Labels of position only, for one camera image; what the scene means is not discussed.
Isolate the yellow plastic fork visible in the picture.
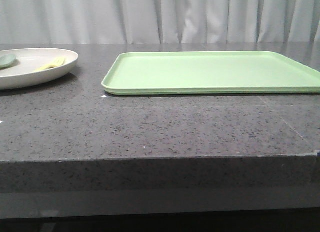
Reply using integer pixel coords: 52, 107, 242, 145
34, 56, 66, 72

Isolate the beige round plate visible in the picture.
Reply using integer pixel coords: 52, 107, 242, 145
0, 48, 79, 90

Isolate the light green tray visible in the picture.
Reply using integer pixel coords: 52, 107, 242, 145
101, 51, 320, 95

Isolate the mint green spoon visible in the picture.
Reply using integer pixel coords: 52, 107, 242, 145
0, 54, 17, 69

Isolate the white curtain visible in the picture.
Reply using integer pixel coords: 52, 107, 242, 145
0, 0, 320, 44

